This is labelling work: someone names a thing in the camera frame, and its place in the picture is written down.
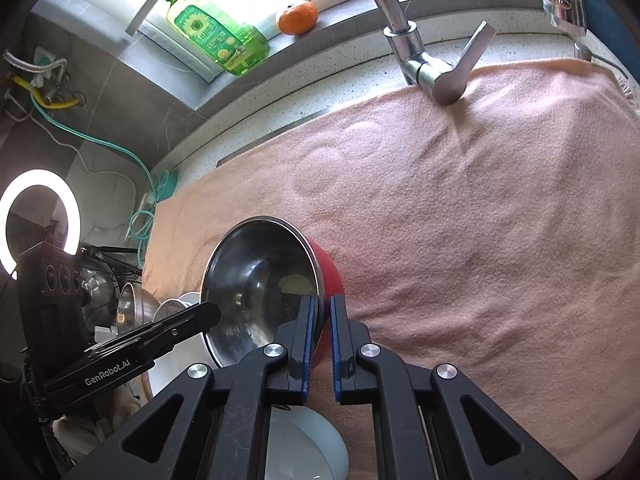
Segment large steel bowl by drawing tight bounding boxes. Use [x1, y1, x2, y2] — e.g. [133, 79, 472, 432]
[116, 282, 161, 336]

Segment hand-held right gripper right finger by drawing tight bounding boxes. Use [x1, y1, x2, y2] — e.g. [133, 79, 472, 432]
[330, 295, 578, 480]

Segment ring light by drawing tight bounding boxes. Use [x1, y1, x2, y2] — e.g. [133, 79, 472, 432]
[0, 169, 82, 276]

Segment teal hose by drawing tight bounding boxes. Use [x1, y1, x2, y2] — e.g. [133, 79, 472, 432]
[30, 62, 180, 256]

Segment floral rim plate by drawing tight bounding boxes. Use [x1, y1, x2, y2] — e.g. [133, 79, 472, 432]
[152, 291, 203, 325]

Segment green dish soap bottle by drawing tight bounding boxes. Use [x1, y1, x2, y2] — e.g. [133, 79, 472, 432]
[145, 0, 271, 77]

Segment yellow gas hose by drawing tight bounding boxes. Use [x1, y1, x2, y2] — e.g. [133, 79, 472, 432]
[14, 76, 81, 111]

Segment braided metal hose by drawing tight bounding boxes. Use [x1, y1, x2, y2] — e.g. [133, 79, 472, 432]
[2, 50, 68, 83]

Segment grey window sill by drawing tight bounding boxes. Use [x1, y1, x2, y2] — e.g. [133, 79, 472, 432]
[197, 0, 546, 111]

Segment black tripod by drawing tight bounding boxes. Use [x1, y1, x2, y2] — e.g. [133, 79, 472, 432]
[77, 242, 146, 278]

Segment orange fruit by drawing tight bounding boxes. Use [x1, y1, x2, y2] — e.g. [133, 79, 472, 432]
[276, 0, 319, 37]

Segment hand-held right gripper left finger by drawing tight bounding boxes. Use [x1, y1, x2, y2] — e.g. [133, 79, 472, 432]
[62, 296, 319, 480]

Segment white wall socket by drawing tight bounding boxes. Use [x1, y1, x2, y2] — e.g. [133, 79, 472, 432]
[32, 46, 58, 78]

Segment white leaf print plate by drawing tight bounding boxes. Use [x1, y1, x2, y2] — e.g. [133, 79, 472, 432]
[150, 332, 221, 398]

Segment red steel bowl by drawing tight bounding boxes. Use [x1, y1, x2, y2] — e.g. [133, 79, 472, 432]
[200, 216, 346, 368]

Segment white cable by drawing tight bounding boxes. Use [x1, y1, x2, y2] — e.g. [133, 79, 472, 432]
[5, 105, 141, 196]

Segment chrome faucet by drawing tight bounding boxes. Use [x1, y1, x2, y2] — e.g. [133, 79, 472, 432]
[350, 0, 588, 107]

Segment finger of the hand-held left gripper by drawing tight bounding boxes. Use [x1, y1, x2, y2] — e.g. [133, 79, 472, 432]
[82, 302, 222, 361]

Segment pink fringed towel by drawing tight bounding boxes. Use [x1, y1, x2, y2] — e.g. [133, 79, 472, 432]
[215, 57, 640, 480]

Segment light blue bowl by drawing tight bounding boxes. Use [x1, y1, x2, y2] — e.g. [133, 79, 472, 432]
[265, 402, 349, 480]

